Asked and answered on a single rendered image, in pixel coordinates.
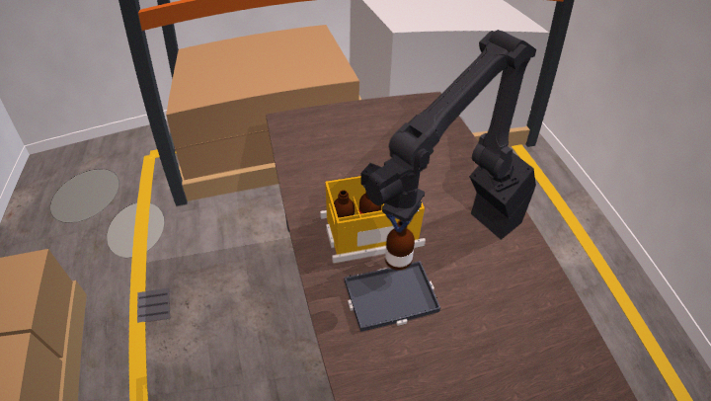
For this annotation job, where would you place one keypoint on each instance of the yellow divided crate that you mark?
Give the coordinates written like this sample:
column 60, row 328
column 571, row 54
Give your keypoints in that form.
column 361, row 231

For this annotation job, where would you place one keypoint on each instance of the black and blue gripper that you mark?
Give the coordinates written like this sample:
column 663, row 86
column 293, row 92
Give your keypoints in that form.
column 409, row 204

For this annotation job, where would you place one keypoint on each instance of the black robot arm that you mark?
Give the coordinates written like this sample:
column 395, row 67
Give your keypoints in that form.
column 414, row 141

